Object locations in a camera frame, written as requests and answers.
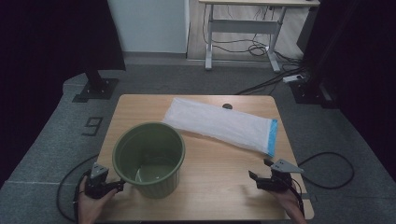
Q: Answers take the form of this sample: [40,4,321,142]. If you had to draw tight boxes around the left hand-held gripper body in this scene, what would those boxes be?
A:
[83,162,118,200]

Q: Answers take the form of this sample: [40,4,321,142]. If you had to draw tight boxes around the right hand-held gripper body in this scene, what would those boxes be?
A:
[256,159,305,192]

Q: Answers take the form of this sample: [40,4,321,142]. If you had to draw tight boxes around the green plastic bin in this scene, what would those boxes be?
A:
[111,121,187,200]

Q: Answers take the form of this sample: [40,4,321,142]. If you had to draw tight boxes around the white bag with blue hem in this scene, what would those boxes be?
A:
[162,97,278,159]

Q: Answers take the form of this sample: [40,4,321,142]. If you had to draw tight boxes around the person's right hand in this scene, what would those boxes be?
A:
[269,188,304,218]

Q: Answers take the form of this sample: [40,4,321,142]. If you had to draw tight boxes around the person's left hand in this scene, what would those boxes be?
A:
[77,182,119,224]

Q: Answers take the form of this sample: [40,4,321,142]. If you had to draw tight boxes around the white power strip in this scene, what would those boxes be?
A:
[282,74,304,84]

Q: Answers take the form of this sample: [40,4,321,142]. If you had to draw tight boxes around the black stand base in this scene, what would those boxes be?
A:
[72,68,120,104]

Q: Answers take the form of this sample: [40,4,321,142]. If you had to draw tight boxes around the dark curtain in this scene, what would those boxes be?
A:
[0,0,127,188]
[295,0,396,183]

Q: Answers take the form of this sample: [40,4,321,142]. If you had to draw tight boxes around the white panel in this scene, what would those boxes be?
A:
[106,0,191,54]

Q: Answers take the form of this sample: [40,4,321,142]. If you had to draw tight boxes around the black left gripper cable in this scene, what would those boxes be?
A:
[72,170,92,224]

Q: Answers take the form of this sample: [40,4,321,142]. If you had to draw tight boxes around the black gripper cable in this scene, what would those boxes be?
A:
[289,178,306,217]
[72,170,92,224]

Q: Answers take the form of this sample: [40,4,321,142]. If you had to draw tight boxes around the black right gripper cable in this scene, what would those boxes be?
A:
[289,178,306,217]

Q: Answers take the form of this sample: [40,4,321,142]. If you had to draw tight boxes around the black cable loop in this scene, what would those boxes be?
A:
[56,153,100,224]
[298,151,355,190]

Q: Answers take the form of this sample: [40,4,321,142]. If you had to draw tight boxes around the black stand with base plate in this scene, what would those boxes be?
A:
[289,76,339,110]

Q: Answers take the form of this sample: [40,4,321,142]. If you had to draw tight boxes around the bundle of black desk cables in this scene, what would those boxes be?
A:
[202,4,309,96]

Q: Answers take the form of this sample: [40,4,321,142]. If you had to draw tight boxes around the white desk frame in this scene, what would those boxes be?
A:
[198,0,321,73]

